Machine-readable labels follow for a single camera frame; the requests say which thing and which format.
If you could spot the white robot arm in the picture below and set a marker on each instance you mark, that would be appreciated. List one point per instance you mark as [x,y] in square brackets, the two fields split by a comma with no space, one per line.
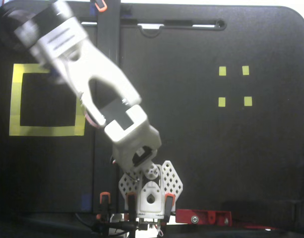
[102,74]

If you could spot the orange black spring clamp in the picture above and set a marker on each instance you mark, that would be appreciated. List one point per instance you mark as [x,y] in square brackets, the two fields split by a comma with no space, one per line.
[131,203]
[105,203]
[169,204]
[100,5]

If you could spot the yellow tape square outline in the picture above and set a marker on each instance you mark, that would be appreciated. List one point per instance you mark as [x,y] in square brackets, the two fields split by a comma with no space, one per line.
[42,130]

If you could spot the blue tape piece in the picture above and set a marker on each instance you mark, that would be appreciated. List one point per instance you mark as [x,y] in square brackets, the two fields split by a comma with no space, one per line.
[86,202]

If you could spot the small yellow tape marker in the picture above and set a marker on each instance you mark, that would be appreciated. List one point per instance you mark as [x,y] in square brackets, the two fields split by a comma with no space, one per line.
[222,101]
[245,70]
[248,101]
[222,70]

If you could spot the red screw clamp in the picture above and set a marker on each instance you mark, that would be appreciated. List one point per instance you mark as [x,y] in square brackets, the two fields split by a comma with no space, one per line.
[223,218]

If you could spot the black rail strip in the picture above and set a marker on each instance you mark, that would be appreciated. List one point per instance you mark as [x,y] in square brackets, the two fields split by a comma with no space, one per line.
[102,173]

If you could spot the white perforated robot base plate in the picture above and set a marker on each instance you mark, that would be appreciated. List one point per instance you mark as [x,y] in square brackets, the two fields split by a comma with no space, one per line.
[175,181]

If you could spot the red triangular corner bracket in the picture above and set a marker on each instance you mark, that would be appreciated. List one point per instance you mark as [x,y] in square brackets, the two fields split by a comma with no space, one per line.
[191,215]

